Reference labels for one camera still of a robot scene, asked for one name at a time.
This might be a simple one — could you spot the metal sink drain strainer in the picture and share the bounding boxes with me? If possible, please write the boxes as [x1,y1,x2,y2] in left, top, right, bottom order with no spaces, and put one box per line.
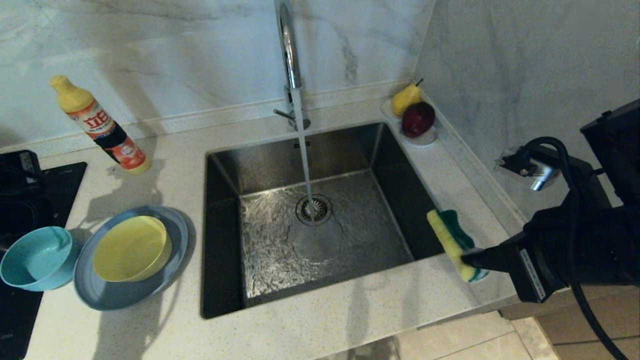
[295,194,333,227]

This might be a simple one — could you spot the red apple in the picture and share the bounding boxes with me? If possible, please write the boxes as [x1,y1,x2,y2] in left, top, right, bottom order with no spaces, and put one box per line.
[400,101,436,139]

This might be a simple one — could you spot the yellow bowl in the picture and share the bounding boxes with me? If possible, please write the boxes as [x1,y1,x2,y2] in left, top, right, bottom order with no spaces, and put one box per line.
[93,215,173,283]

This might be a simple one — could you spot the wooden cabinet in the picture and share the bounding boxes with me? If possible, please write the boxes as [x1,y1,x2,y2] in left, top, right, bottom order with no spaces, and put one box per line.
[498,285,640,360]

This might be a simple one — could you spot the grey-blue plate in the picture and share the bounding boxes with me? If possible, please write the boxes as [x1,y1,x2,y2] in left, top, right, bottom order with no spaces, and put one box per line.
[73,205,190,311]

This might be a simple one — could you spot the yellow pear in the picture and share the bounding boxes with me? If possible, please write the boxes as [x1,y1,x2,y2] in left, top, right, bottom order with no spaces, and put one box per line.
[390,79,423,118]

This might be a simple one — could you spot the chrome kitchen faucet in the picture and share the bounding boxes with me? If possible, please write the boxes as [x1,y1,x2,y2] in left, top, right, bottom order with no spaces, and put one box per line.
[273,0,312,132]

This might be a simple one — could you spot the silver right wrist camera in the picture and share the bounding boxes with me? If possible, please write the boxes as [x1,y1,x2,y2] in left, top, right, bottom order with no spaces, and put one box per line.
[495,145,561,192]

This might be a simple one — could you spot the stainless steel sink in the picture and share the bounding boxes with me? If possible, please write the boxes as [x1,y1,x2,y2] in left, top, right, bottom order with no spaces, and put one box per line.
[200,122,461,320]

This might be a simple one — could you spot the black right wrist motor cylinder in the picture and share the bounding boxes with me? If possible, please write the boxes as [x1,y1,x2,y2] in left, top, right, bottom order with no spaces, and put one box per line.
[580,99,640,206]

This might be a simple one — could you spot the teal bowl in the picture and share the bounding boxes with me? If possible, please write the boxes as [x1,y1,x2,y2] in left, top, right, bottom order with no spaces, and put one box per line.
[0,226,81,292]

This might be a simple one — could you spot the green and yellow sponge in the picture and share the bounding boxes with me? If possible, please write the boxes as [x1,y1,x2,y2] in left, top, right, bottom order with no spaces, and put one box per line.
[426,209,490,284]

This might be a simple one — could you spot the small white dish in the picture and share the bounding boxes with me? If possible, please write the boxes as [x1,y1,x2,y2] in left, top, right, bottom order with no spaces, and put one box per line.
[381,99,439,148]

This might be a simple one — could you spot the orange dish soap bottle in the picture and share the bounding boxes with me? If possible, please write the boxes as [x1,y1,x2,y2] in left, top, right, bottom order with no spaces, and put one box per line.
[50,75,152,176]

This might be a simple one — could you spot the black induction cooktop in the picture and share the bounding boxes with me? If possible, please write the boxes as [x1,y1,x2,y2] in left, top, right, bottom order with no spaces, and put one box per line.
[0,162,87,360]

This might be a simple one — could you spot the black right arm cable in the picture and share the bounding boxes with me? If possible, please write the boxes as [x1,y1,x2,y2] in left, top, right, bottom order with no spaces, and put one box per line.
[522,136,631,360]

